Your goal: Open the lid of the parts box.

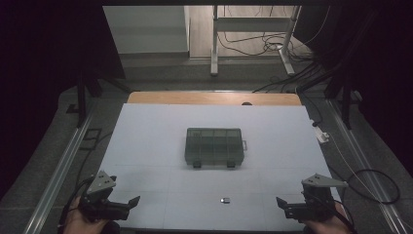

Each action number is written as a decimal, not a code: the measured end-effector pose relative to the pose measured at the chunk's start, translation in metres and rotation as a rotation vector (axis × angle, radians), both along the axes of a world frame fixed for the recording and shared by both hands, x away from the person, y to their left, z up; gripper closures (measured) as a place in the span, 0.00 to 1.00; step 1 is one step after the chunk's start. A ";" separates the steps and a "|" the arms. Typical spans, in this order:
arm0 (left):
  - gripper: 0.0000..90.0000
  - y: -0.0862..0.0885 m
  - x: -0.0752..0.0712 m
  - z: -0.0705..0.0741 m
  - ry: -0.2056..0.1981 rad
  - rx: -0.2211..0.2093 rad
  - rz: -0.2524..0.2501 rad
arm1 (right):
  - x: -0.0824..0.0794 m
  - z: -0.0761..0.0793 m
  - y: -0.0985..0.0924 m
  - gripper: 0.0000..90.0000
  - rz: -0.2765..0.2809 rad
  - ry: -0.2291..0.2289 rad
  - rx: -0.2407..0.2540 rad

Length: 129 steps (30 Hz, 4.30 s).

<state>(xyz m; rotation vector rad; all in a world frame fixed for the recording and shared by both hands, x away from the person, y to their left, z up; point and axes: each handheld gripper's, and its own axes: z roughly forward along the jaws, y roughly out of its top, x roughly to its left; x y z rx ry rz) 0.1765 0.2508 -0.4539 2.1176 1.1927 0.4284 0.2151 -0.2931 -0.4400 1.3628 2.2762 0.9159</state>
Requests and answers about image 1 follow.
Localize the thin black floor cable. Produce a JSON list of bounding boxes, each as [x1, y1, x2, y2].
[[75, 132, 113, 189]]

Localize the white power strip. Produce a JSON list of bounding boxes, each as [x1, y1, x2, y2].
[[312, 119, 330, 144]]

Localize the white table mat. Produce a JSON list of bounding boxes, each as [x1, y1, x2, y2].
[[96, 102, 354, 232]]

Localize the hand-held gripper cable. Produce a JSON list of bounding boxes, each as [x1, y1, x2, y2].
[[57, 176, 95, 234], [311, 191, 356, 234]]

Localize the person's left hand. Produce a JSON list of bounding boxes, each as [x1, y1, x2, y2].
[[62, 196, 110, 234]]

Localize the person's right hand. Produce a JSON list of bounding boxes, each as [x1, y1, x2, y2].
[[303, 203, 354, 234]]

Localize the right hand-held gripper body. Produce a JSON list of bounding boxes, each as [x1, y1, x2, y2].
[[284, 173, 349, 223]]

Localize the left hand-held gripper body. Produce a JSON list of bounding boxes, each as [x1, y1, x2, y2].
[[79, 170, 131, 223]]

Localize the left hand-held gripper cable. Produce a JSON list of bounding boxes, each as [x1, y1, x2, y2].
[[57, 176, 95, 234]]

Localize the thin white cable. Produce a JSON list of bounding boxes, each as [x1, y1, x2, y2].
[[325, 133, 413, 232]]

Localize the tangle of black cables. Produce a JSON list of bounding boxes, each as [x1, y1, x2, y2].
[[217, 5, 325, 96]]

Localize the black metal stand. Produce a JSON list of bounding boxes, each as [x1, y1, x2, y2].
[[296, 64, 363, 131], [66, 72, 132, 129]]

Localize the grey clear compartment box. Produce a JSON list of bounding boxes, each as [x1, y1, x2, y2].
[[184, 127, 248, 170]]

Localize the white metal desk frame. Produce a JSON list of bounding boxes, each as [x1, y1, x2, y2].
[[209, 5, 302, 77]]

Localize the dark curtain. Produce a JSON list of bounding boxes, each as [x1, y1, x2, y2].
[[0, 0, 126, 199], [293, 0, 413, 178]]

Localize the pale cabinet panel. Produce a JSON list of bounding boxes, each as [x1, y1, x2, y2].
[[102, 5, 190, 55]]

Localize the metal floor rail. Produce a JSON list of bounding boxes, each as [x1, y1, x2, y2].
[[325, 98, 413, 234], [22, 115, 94, 234]]

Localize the right hand-held gripper cable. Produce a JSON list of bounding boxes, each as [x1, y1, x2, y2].
[[311, 191, 356, 234]]

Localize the black looped floor cable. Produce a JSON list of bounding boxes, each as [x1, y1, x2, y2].
[[329, 169, 401, 206]]

